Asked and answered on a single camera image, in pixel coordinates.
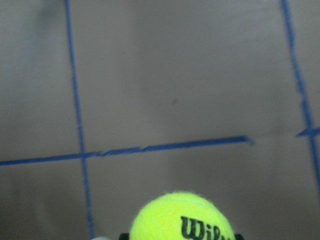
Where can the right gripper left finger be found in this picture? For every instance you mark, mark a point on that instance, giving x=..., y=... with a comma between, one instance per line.
x=124, y=236

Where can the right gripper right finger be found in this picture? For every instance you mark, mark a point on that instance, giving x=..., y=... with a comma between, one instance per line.
x=238, y=237

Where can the tennis ball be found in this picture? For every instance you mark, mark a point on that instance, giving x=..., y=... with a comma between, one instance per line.
x=180, y=216

